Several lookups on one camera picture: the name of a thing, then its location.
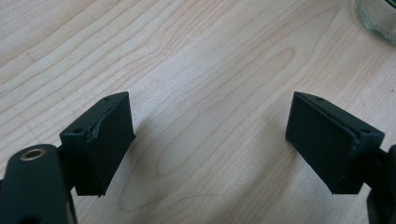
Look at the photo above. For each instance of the clear glass jar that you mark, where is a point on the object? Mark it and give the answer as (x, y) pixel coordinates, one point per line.
(378, 17)

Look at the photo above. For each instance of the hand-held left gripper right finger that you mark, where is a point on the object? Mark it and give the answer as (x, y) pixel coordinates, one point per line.
(330, 146)

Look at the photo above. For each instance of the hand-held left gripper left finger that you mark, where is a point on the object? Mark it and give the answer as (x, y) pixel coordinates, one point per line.
(99, 146)

